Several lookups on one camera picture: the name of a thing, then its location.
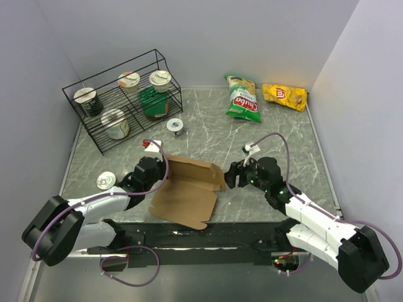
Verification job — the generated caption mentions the black wire rack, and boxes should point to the black wire rack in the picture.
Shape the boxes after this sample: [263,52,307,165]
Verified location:
[62,49,183,154]

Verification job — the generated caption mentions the small white yogurt cup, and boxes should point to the small white yogurt cup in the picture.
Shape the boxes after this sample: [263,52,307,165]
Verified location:
[166,118,184,137]

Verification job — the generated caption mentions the yellow Lays chips bag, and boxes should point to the yellow Lays chips bag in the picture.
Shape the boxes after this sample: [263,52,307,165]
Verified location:
[262,84,308,112]

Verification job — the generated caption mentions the white cup lower rack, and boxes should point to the white cup lower rack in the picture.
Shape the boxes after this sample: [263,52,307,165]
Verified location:
[101,109,130,140]

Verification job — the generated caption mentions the dark tin can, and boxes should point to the dark tin can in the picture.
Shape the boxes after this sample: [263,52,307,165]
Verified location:
[96,171,117,190]

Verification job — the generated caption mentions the dark yogurt cup on rack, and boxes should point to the dark yogurt cup on rack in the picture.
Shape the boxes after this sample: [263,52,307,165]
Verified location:
[74,87,103,117]

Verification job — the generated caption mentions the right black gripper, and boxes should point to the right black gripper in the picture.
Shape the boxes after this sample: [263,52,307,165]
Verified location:
[220,154,269,193]

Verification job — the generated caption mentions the orange yogurt cup on rack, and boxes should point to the orange yogurt cup on rack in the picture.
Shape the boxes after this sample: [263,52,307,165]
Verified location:
[117,72,140,94]

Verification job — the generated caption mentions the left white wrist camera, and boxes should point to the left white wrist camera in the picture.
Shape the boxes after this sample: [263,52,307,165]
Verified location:
[142,140,163,153]

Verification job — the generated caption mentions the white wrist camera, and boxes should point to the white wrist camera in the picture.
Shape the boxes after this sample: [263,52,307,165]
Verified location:
[242,142,261,167]
[142,140,163,153]

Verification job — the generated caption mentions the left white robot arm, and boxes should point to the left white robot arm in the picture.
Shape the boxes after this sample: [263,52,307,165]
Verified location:
[21,157,169,266]

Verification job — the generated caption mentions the green Chuba chips bag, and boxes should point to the green Chuba chips bag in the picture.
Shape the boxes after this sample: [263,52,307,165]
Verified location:
[224,75,261,123]

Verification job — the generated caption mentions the brown cardboard box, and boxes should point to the brown cardboard box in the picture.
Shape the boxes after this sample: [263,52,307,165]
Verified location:
[149,154,226,230]

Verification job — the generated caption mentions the green snack bag in rack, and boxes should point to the green snack bag in rack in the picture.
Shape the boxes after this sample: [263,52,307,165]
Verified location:
[140,87,169,121]

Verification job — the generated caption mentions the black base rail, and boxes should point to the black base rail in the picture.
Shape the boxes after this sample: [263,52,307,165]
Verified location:
[88,222,293,268]

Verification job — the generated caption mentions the Chobani yogurt cup on rack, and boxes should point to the Chobani yogurt cup on rack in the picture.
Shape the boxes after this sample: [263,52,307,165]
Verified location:
[149,70,172,92]

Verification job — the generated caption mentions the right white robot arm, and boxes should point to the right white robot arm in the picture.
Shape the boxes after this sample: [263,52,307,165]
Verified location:
[224,157,390,293]

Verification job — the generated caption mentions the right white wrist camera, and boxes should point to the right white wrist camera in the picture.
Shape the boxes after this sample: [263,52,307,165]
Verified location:
[242,142,261,167]

